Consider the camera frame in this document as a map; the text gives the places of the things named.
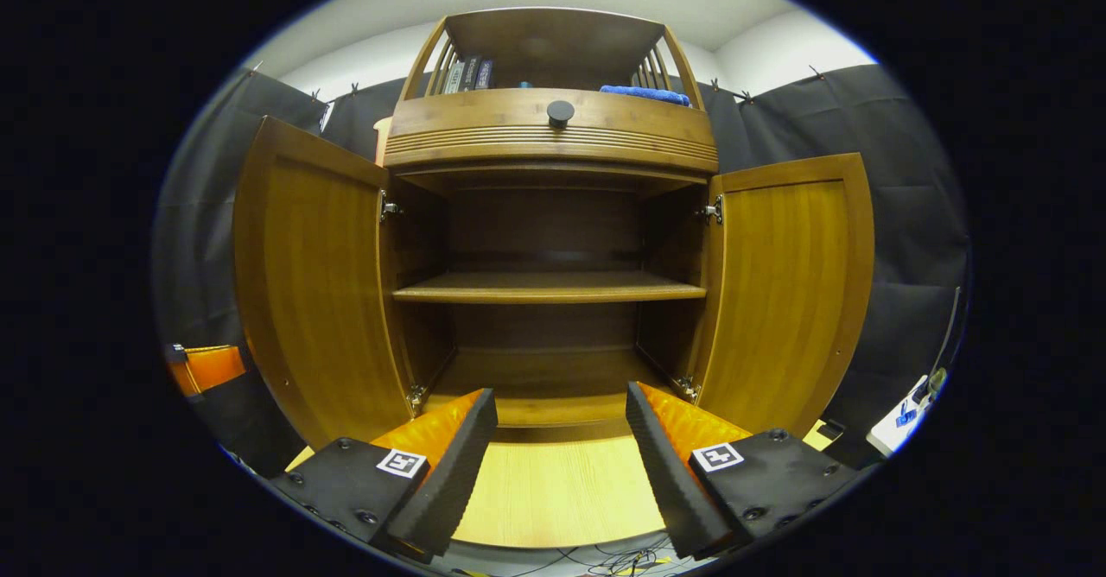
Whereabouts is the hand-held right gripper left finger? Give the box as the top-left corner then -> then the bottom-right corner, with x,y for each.
270,387 -> 499,561

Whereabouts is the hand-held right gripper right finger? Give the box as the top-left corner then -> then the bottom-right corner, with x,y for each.
625,381 -> 856,561

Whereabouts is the white side table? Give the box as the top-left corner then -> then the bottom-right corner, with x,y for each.
867,370 -> 947,459

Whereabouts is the black backdrop cloth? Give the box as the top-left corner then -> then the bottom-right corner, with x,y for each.
151,63 -> 969,479

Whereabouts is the wooden drawer with black knob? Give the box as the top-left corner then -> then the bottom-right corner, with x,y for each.
383,87 -> 720,174

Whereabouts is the blue folded towel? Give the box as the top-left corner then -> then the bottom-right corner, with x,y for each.
600,85 -> 692,108

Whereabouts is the tangle of black cables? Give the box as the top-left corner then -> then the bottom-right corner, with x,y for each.
449,538 -> 692,577

